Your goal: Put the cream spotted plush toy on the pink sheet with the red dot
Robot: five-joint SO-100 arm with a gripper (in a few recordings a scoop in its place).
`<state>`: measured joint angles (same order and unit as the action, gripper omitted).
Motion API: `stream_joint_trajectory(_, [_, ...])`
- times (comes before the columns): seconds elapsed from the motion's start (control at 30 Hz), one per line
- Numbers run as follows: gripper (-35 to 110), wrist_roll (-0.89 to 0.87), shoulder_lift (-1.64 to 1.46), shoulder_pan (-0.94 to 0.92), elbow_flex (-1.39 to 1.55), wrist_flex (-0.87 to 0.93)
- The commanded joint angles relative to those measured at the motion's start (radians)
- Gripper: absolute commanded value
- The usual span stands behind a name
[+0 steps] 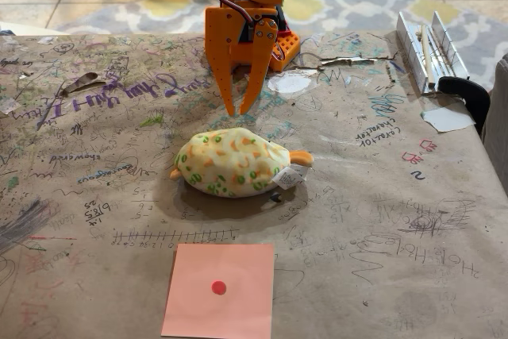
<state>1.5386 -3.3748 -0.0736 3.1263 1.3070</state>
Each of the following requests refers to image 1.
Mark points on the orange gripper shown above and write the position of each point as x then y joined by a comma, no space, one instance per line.
223,33

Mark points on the spotted plush fish toy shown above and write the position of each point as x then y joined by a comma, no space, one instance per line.
234,162

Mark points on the orange grid robot base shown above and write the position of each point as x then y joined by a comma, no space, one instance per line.
287,47

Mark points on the grey yellow patterned rug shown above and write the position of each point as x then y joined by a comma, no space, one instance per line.
357,9

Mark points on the aluminium miter box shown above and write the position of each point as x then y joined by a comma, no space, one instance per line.
412,49

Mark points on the scribbled brown paper table cover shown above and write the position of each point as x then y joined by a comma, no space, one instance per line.
357,196

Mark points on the thin wooden dowel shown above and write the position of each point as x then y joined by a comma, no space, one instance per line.
426,53

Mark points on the white paper scrap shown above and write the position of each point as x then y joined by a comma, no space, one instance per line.
446,118

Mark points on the black chair armrest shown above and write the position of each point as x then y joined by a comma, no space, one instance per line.
472,93

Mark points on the pink square paper sheet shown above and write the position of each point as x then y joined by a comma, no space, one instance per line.
218,315

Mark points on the grey upholstered chair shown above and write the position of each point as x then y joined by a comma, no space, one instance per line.
498,124

